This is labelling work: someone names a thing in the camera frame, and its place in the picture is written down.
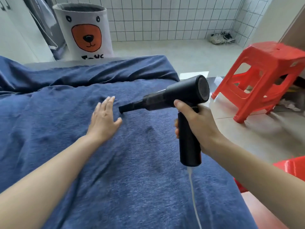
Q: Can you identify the person's right hand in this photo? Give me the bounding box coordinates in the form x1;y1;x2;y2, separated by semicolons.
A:
174;100;225;156

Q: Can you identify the person's left hand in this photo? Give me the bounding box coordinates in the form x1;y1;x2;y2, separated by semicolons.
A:
86;96;123;143

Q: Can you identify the black handheld vacuum cleaner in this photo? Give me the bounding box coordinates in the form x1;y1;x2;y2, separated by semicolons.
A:
118;75;210;167

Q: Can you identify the person's left forearm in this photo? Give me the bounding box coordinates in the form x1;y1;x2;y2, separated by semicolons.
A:
0;133;106;229

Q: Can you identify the person's right forearm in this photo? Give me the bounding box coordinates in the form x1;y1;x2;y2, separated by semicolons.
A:
207;136;305;229

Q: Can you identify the blue fleece blanket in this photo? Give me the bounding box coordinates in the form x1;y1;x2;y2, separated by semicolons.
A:
0;55;259;229

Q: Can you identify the white bear print laundry basket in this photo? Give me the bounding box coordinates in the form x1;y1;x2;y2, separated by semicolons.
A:
52;3;115;61

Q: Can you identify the pair of grey sneakers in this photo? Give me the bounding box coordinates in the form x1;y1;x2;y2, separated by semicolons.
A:
209;31;236;45

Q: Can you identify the grey hanging garment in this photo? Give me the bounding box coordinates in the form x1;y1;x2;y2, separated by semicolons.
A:
22;0;68;60

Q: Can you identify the crumpled white paper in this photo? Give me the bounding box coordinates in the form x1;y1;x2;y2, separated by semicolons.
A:
278;98;302;112

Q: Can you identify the white cabinet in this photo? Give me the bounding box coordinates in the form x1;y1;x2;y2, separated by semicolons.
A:
0;0;56;65

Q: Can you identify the brown wooden table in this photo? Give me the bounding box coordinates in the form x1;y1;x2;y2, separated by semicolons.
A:
278;7;305;90

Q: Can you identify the white power cable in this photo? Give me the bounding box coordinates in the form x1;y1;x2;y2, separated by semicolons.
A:
187;166;203;229

